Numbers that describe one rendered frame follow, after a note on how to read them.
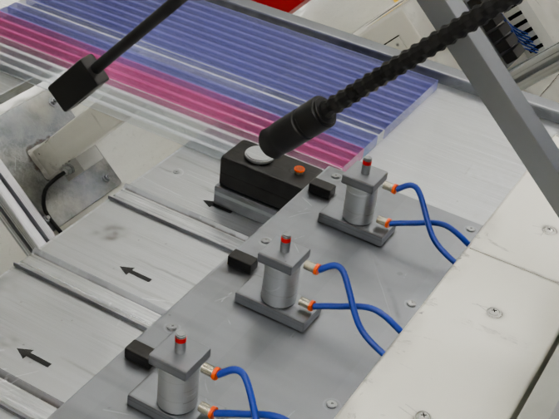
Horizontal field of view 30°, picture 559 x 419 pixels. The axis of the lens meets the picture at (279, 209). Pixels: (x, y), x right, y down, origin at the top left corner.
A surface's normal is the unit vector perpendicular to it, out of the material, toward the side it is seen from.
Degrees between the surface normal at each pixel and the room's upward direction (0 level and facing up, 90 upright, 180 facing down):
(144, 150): 0
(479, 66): 90
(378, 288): 43
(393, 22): 90
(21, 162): 0
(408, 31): 90
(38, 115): 0
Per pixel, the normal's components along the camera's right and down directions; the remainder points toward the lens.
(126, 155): 0.66, -0.36
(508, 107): -0.51, 0.45
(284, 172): 0.10, -0.82
